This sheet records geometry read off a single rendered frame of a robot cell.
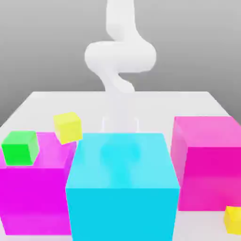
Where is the small yellow cube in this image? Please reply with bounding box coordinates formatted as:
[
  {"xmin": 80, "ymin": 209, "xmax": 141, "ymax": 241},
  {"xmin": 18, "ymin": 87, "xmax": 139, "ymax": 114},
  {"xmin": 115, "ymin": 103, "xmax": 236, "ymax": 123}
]
[
  {"xmin": 223, "ymin": 205, "xmax": 241, "ymax": 235},
  {"xmin": 53, "ymin": 112, "xmax": 83, "ymax": 145}
]

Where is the small green cube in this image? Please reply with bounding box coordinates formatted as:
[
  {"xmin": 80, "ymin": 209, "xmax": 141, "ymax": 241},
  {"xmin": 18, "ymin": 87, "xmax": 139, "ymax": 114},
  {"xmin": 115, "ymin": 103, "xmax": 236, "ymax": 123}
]
[{"xmin": 1, "ymin": 130, "xmax": 40, "ymax": 167}]

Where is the large cyan box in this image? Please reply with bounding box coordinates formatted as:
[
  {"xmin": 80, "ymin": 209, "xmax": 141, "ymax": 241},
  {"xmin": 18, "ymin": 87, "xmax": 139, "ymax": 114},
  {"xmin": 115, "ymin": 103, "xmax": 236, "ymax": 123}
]
[{"xmin": 65, "ymin": 132, "xmax": 180, "ymax": 241}]

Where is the large pink box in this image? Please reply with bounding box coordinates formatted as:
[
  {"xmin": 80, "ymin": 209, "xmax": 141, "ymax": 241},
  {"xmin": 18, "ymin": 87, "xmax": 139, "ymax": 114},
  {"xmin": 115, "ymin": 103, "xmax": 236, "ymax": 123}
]
[{"xmin": 170, "ymin": 116, "xmax": 241, "ymax": 212}]

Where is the large magenta box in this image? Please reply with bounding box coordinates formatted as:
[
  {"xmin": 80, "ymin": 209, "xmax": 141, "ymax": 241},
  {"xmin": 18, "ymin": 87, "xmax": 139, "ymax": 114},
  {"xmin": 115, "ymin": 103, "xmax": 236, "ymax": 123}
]
[{"xmin": 0, "ymin": 131, "xmax": 77, "ymax": 236}]

